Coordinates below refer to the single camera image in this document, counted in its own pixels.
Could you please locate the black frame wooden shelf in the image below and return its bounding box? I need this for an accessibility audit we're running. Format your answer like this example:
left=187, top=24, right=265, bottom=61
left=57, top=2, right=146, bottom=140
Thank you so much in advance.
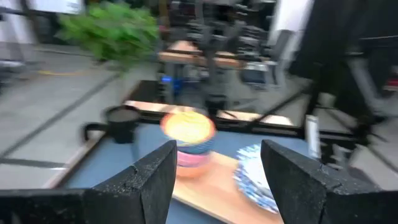
left=172, top=149, right=285, bottom=224

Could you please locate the teal ceramic bowl orange inside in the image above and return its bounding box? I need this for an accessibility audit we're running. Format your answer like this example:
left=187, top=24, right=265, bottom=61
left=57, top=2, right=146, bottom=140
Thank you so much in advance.
left=160, top=110, right=217, bottom=147

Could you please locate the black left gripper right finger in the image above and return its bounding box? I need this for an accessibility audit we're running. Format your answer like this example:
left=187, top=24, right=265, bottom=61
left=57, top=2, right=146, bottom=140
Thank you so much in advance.
left=260, top=139, right=398, bottom=224

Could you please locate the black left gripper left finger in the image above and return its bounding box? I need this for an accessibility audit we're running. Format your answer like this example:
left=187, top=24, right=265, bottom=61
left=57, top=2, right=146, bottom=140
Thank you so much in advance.
left=0, top=139, right=178, bottom=224

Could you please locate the small blue-white paper bowl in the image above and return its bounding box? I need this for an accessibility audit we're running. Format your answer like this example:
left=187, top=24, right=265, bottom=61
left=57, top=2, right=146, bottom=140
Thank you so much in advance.
left=234, top=177, right=280, bottom=216
left=232, top=142, right=279, bottom=209

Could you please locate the black cup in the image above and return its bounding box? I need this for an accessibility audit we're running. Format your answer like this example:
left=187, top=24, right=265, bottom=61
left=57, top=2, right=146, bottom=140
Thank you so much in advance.
left=83, top=105, right=142, bottom=144

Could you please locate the green potted tree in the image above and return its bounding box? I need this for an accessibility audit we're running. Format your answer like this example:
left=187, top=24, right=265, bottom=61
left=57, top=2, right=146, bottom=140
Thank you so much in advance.
left=57, top=1, right=159, bottom=71

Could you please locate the wooden desk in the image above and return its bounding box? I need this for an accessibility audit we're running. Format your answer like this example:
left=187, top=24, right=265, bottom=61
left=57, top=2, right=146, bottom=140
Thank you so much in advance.
left=157, top=40, right=246, bottom=69

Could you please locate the red patterned ceramic bowl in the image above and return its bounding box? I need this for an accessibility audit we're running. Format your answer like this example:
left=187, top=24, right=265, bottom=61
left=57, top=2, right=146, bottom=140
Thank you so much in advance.
left=176, top=151, right=212, bottom=168

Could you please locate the grey office chair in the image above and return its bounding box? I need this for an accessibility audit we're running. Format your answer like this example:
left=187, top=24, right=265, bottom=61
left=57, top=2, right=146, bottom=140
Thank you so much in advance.
left=242, top=29, right=295, bottom=91

